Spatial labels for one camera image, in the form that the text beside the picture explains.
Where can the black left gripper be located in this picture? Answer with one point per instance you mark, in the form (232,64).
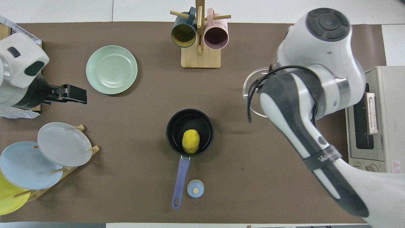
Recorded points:
(34,93)

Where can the yellow potato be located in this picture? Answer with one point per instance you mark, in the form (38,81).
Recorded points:
(190,141)

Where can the glass lid purple knob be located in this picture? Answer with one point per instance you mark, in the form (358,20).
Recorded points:
(255,106)

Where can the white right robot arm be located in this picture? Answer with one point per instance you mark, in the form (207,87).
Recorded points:
(322,47)

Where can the mint green plate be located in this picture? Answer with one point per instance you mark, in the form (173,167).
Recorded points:
(111,69)

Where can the grey plate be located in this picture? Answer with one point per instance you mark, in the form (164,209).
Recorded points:
(65,144)

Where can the wooden plate rack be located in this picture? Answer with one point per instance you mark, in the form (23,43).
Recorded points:
(72,169)

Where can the light blue plate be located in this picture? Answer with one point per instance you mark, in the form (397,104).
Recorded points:
(25,166)

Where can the yellow plate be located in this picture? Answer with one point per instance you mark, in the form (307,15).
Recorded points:
(8,199)

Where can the white checkered cloth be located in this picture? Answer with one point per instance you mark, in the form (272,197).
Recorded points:
(15,113)
(12,24)

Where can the brown table mat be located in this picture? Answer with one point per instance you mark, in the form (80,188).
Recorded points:
(142,126)

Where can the dark teal mug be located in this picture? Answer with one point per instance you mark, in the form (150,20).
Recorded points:
(183,34)

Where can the wooden mug tree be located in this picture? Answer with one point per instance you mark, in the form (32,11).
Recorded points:
(200,58)

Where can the pink mug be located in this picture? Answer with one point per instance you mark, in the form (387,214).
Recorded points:
(216,38)

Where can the small blue round shaker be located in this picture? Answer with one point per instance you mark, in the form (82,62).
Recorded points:
(195,189)

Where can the beige toaster oven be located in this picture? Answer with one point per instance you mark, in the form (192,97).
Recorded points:
(390,104)

